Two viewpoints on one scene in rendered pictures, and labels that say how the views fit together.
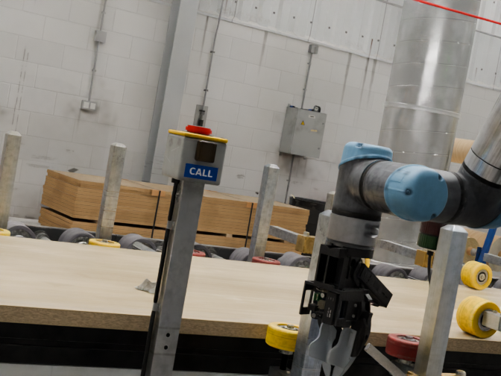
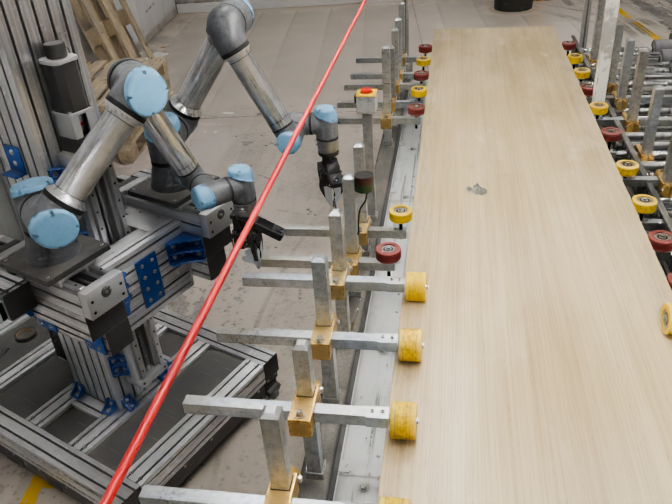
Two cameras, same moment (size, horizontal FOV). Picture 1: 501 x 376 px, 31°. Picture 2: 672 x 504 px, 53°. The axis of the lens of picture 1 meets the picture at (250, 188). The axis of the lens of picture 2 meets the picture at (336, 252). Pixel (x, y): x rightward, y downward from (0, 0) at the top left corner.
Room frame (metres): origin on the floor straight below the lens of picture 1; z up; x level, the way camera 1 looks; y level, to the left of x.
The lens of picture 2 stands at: (2.68, -1.86, 2.03)
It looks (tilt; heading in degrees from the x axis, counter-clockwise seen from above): 32 degrees down; 128
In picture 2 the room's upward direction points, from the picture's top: 4 degrees counter-clockwise
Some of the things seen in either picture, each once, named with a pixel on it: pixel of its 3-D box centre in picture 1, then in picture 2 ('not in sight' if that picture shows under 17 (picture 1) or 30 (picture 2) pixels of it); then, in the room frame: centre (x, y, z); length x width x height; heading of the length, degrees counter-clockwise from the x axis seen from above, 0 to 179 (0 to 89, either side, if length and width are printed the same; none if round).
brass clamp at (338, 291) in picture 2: not in sight; (338, 278); (1.71, -0.61, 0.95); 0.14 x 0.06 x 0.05; 117
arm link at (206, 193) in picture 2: not in sight; (209, 192); (1.26, -0.63, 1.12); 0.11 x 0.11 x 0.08; 70
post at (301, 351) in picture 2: not in sight; (310, 422); (1.92, -1.03, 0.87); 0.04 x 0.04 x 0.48; 27
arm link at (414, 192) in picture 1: (413, 192); (295, 125); (1.28, -0.23, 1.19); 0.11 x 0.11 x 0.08; 29
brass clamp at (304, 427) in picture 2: not in sight; (305, 406); (1.93, -1.05, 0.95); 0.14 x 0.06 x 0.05; 117
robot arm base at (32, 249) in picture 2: not in sight; (49, 237); (0.99, -1.02, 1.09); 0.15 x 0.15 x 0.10
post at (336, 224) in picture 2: not in sight; (340, 282); (1.70, -0.59, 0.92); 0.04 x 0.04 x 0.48; 27
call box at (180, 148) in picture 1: (193, 159); (366, 102); (1.35, 0.09, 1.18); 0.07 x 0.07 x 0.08; 27
